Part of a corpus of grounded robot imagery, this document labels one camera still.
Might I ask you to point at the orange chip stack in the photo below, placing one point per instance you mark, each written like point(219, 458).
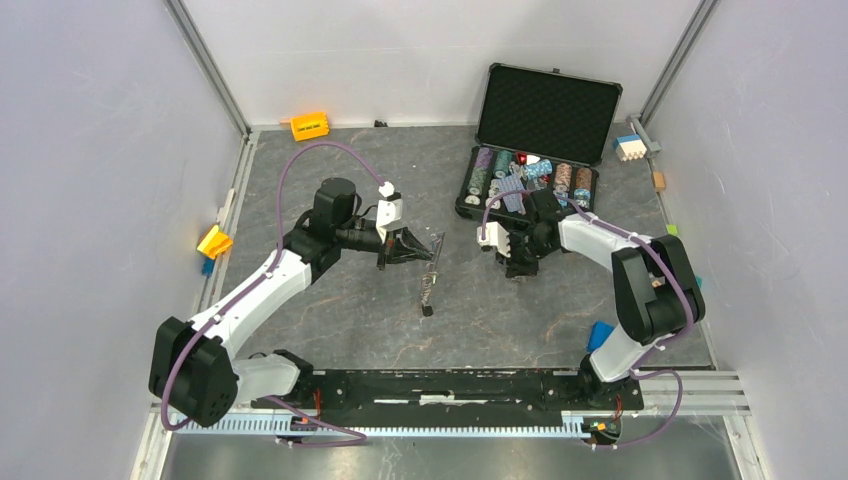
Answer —
point(583, 185)

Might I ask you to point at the white cable duct rail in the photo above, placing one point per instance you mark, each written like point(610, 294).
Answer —
point(281, 424)

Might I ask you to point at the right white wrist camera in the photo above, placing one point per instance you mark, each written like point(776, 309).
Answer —
point(492, 236)

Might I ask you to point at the blue green white block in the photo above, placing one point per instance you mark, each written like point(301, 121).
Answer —
point(599, 333)

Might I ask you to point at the metal keyring with tags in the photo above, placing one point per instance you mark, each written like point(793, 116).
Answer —
point(430, 276)

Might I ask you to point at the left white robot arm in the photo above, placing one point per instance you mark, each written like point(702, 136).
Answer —
point(194, 367)

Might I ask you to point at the tan wooden cube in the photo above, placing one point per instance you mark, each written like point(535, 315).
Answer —
point(659, 181)

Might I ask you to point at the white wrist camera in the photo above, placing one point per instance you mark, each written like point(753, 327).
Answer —
point(492, 236)
point(389, 216)

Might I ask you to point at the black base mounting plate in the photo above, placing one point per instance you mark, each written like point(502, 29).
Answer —
point(522, 397)

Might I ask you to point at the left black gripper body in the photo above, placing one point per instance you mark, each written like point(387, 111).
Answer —
point(362, 239)

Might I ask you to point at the blue playing card deck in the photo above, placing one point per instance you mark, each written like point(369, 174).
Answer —
point(512, 187)

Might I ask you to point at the light blue chip stack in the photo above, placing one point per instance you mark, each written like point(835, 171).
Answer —
point(538, 169)

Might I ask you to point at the yellow orange toy block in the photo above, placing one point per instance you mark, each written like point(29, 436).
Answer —
point(214, 243)

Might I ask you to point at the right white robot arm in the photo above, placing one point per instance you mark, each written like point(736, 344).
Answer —
point(657, 296)

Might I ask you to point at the black poker chip case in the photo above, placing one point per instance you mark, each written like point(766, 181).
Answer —
point(529, 115)

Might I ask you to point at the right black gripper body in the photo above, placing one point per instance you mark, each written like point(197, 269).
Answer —
point(528, 248)

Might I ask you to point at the white blue toy block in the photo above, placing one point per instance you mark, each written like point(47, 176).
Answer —
point(629, 148)

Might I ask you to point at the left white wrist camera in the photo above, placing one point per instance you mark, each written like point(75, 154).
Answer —
point(389, 216)

